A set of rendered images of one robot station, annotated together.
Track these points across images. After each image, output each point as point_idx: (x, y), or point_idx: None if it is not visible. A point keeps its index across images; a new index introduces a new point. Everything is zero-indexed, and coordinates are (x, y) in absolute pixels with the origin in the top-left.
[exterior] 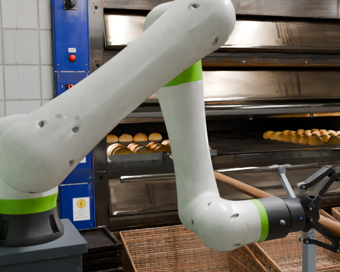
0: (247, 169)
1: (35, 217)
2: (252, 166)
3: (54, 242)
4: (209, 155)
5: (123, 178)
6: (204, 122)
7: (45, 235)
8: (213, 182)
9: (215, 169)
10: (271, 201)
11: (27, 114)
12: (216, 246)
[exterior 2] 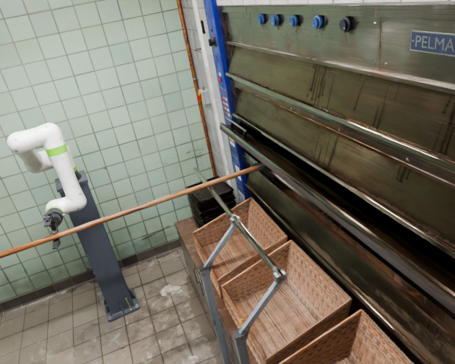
0: (221, 205)
1: None
2: (224, 205)
3: (61, 185)
4: (64, 184)
5: (193, 170)
6: (58, 172)
7: (60, 182)
8: (66, 194)
9: (214, 192)
10: (48, 211)
11: None
12: None
